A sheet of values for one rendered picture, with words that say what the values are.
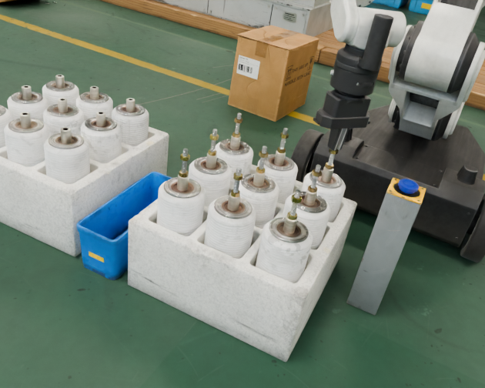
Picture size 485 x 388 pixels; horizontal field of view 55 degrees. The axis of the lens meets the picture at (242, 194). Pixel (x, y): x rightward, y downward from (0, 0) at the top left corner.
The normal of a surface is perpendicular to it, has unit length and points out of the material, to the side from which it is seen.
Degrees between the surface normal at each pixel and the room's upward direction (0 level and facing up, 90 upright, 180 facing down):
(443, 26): 40
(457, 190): 45
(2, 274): 0
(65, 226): 90
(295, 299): 90
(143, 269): 90
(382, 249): 90
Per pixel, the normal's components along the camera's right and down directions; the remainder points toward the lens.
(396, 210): -0.44, 0.43
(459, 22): -0.20, -0.36
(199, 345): 0.14, -0.84
